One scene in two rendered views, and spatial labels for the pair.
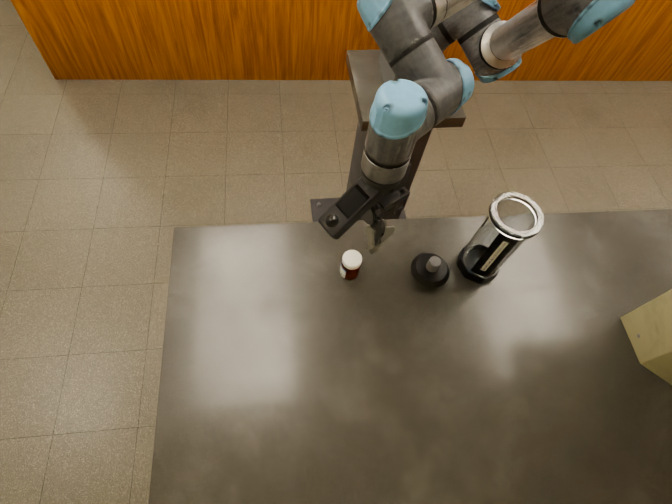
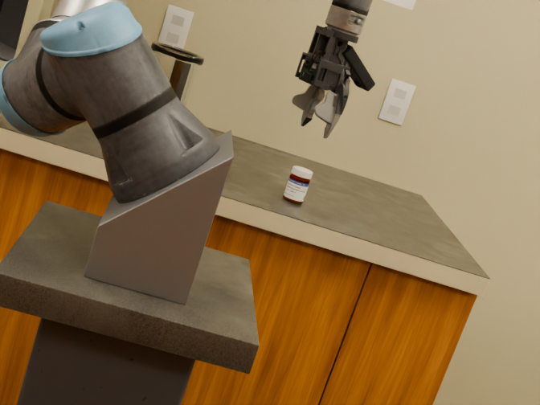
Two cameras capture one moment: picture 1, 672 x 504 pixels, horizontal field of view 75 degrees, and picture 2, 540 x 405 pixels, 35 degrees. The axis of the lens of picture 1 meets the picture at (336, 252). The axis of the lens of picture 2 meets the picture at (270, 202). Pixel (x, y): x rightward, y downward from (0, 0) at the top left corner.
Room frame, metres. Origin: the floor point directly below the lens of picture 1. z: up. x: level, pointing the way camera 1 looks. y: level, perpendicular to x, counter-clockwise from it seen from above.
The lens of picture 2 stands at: (2.24, 0.17, 1.33)
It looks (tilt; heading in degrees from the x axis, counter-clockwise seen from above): 13 degrees down; 188
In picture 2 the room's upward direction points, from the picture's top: 19 degrees clockwise
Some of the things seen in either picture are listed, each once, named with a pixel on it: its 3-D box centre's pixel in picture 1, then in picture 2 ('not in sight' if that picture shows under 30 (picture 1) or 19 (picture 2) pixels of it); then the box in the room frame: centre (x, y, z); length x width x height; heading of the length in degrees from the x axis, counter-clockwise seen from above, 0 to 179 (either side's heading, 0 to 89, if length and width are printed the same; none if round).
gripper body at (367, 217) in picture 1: (379, 188); (329, 59); (0.50, -0.06, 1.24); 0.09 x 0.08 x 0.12; 134
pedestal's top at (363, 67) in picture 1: (403, 87); (137, 277); (1.17, -0.12, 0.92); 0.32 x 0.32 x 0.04; 16
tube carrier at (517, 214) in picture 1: (496, 240); (163, 100); (0.56, -0.35, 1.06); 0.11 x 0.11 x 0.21
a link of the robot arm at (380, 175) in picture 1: (383, 159); (345, 22); (0.49, -0.05, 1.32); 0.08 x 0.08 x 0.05
